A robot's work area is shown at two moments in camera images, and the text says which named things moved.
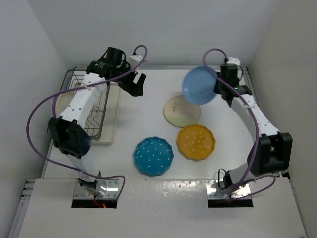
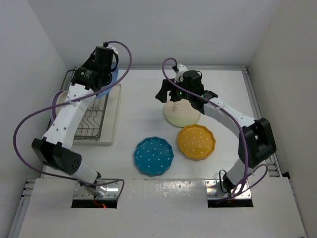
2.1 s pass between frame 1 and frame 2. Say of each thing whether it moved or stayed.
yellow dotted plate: stayed
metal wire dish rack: stayed
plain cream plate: stayed
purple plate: stayed
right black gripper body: moved
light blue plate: moved
